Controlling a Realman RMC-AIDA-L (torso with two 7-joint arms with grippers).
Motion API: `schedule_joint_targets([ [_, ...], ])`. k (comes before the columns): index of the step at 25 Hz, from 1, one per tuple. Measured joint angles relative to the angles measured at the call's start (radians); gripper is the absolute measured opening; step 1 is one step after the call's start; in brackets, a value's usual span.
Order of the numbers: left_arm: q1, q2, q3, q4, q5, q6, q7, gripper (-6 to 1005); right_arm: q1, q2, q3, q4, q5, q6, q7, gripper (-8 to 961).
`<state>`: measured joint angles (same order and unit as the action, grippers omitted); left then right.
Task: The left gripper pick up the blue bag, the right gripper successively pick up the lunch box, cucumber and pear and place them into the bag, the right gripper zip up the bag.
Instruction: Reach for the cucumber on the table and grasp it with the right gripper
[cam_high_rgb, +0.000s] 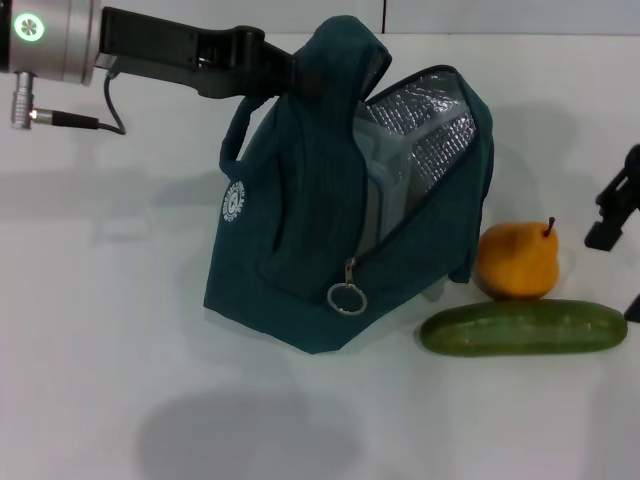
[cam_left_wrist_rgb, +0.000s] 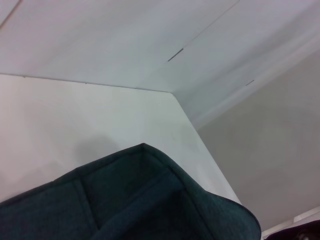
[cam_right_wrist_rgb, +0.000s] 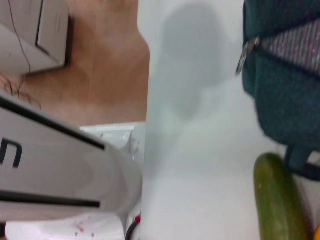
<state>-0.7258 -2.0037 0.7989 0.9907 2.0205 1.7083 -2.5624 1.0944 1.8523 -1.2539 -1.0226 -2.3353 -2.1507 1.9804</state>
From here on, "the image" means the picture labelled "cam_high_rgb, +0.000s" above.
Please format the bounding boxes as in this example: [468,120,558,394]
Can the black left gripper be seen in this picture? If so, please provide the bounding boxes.
[96,5,328,100]

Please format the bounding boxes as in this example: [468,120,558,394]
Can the green cucumber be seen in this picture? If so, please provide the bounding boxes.
[419,298,629,358]

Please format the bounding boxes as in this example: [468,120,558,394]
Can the orange pear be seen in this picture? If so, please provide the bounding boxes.
[474,216,560,302]

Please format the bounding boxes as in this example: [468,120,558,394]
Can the teal insulated lunch bag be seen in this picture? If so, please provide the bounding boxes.
[202,14,496,356]

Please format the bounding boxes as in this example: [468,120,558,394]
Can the grey left gripper cable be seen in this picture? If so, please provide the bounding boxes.
[9,69,127,136]

